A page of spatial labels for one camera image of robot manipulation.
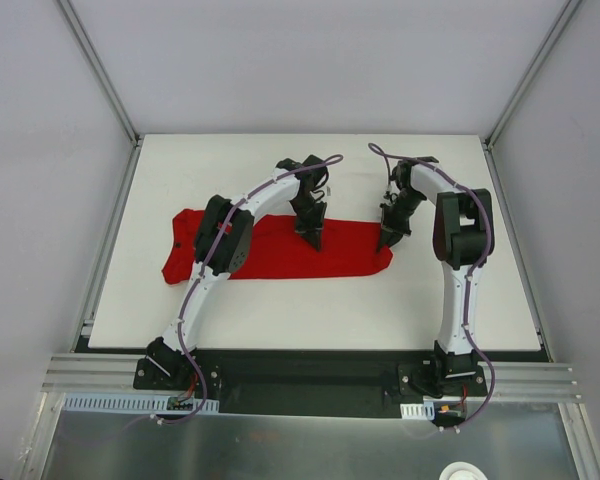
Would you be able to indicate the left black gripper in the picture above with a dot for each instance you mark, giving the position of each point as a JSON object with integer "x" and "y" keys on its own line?
{"x": 309, "y": 220}

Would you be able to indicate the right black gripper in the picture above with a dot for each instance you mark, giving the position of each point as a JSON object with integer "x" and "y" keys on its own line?
{"x": 393, "y": 223}

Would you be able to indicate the red t-shirt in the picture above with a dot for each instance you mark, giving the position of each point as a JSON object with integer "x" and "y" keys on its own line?
{"x": 349, "y": 249}

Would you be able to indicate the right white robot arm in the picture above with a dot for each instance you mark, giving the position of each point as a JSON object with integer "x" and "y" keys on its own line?
{"x": 463, "y": 238}

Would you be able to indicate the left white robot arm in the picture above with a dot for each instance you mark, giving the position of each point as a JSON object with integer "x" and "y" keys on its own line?
{"x": 221, "y": 247}

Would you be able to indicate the white round object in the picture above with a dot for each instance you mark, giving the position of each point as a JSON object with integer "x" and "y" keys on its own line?
{"x": 461, "y": 471}

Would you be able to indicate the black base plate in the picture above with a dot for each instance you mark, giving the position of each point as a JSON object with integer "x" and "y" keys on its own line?
{"x": 355, "y": 384}

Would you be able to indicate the right white cable duct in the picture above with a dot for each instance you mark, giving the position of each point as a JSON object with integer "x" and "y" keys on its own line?
{"x": 418, "y": 411}

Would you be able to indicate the white cable duct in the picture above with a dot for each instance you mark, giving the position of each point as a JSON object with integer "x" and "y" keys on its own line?
{"x": 418, "y": 411}
{"x": 137, "y": 404}

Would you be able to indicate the aluminium front rail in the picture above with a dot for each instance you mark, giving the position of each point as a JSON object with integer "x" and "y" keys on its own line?
{"x": 515, "y": 381}

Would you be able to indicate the left white cable duct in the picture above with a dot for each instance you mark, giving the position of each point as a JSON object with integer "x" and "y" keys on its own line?
{"x": 137, "y": 404}

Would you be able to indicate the left aluminium frame post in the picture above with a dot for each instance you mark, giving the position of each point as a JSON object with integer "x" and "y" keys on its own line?
{"x": 94, "y": 62}

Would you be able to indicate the aluminium frame post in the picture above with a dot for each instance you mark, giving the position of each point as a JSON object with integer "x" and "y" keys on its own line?
{"x": 94, "y": 62}
{"x": 559, "y": 25}

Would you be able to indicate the right aluminium frame post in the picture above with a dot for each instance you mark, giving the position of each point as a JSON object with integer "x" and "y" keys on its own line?
{"x": 559, "y": 25}

